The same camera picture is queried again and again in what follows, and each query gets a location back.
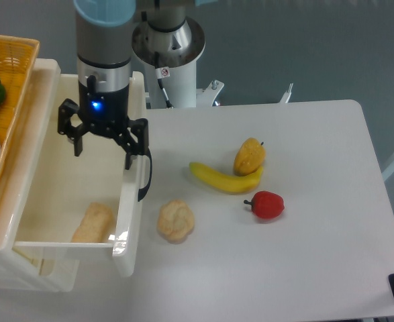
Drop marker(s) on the orange yellow bell pepper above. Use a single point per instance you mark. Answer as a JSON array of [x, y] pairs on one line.
[[249, 157]]

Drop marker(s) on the square toasted bread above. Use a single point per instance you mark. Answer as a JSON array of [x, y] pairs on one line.
[[95, 224]]

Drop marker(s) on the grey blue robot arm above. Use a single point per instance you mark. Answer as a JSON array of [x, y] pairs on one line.
[[109, 34]]

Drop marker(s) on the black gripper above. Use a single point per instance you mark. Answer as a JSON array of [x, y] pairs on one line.
[[105, 115]]

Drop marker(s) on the white drawer cabinet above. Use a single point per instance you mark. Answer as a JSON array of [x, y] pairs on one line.
[[20, 269]]

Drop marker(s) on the black drawer handle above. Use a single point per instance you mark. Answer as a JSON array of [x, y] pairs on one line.
[[142, 192]]

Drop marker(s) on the white open upper drawer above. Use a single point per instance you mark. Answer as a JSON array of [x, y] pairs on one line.
[[63, 187]]

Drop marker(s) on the round bread roll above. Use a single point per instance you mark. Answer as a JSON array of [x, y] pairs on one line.
[[175, 221]]

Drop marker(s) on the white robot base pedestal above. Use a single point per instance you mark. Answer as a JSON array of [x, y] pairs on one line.
[[170, 60]]

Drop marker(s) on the yellow woven basket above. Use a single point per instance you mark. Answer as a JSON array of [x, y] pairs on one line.
[[17, 58]]

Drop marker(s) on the yellow banana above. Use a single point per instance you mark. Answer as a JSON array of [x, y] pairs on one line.
[[225, 182]]

